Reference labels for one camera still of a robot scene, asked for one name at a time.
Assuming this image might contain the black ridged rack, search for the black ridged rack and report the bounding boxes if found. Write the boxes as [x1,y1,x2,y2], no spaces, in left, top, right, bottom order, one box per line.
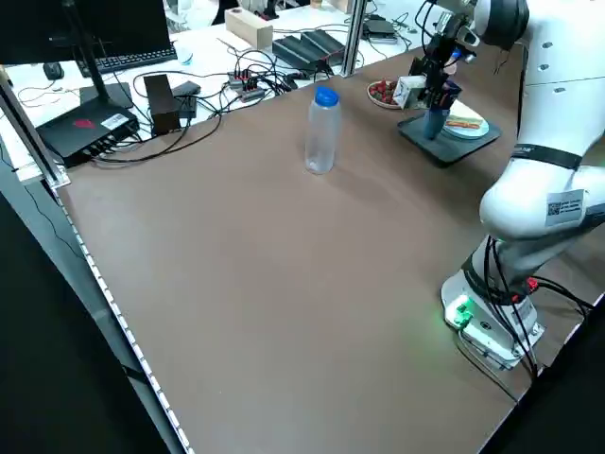
[271,27,347,73]

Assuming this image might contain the white strawberry plate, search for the white strawberry plate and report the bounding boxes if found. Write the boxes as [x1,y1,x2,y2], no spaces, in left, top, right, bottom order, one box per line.
[366,79,404,112]

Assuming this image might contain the grey rectangular tray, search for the grey rectangular tray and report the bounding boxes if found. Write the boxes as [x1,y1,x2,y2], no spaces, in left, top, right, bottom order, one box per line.
[396,112,503,168]

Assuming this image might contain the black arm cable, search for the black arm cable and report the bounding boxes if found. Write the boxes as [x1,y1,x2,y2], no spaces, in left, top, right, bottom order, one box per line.
[414,0,543,379]

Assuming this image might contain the long black table cable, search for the long black table cable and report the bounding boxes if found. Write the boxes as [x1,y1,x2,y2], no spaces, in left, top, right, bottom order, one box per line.
[89,111,223,166]
[108,120,193,150]

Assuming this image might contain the black clamp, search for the black clamp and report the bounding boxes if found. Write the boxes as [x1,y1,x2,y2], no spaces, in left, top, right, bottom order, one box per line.
[254,0,282,22]

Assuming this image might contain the black box red logo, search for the black box red logo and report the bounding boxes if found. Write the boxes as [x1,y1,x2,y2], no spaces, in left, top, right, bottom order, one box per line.
[36,100,141,168]

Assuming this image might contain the aluminium camera post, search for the aluminium camera post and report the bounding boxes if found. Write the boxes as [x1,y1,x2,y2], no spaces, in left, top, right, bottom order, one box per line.
[339,0,369,78]

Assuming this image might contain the black keyboard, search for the black keyboard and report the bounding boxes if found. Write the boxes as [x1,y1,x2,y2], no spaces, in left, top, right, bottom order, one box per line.
[77,44,180,78]

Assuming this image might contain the black looped hub cable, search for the black looped hub cable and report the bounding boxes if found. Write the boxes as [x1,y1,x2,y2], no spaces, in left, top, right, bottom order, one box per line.
[207,46,303,117]

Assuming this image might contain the grey base cable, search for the grey base cable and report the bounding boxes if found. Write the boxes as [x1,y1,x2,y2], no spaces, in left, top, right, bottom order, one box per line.
[454,330,521,404]

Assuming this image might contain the pale round plate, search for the pale round plate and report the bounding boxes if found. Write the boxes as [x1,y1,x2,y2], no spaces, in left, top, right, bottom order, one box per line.
[441,113,491,142]

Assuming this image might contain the dark brown upright box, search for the dark brown upright box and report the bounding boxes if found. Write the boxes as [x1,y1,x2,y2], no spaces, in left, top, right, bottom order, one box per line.
[142,73,183,137]

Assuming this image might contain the blue cup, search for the blue cup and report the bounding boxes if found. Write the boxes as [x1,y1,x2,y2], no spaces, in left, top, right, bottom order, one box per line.
[423,106,451,141]

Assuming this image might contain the red strawberries pile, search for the red strawberries pile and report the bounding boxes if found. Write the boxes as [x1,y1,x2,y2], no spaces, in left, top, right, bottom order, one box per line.
[369,80,400,105]

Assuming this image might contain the black monitor stand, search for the black monitor stand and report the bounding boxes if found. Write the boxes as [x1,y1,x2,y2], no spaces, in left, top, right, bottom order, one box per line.
[60,0,135,112]

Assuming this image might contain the wooden block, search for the wooden block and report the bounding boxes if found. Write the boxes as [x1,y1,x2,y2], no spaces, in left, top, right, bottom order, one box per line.
[223,7,275,50]

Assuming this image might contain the blue white milk carton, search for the blue white milk carton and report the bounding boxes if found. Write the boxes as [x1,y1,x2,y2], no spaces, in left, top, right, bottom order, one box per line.
[394,74,463,113]

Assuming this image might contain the grey hub red lights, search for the grey hub red lights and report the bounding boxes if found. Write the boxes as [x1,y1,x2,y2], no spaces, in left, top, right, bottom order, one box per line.
[227,67,267,103]

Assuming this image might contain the black base cable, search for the black base cable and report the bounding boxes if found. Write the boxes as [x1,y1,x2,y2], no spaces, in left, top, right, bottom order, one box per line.
[528,277,595,323]

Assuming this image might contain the black monitor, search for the black monitor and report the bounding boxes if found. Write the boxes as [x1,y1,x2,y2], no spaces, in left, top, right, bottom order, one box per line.
[0,0,172,66]

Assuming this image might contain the dark flat device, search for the dark flat device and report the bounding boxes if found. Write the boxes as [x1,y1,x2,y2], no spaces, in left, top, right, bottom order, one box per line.
[362,16,399,47]

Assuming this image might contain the clear bottle blue cap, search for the clear bottle blue cap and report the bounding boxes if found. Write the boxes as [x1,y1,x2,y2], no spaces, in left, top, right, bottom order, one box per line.
[303,85,343,176]

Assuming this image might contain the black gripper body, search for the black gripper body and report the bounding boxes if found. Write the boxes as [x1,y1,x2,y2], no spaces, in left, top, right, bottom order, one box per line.
[422,26,460,73]

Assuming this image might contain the triangular sandwich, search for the triangular sandwich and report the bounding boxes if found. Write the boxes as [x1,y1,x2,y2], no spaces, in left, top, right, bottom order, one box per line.
[445,113,485,132]

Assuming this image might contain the small black box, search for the small black box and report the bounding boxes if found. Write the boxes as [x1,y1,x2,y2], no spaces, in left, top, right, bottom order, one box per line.
[175,96,199,120]

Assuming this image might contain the aluminium corner rail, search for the aluminium corner rail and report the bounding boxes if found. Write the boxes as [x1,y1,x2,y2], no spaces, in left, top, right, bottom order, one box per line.
[0,63,71,189]

